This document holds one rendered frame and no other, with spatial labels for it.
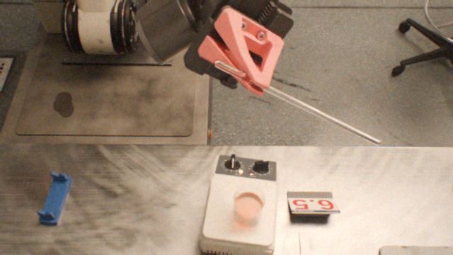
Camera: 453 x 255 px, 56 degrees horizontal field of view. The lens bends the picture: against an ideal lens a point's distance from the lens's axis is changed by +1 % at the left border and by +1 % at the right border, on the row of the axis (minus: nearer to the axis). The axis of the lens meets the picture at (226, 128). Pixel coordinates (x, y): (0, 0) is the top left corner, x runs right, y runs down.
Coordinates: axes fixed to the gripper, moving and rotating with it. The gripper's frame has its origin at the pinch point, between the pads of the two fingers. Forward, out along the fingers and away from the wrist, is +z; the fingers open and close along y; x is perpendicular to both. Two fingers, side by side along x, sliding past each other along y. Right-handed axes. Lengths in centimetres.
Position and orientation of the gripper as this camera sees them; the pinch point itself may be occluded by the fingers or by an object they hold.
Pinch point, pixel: (256, 83)
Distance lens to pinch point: 35.4
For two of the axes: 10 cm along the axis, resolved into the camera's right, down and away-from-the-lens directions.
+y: 5.5, -7.0, -4.5
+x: 8.2, 3.3, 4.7
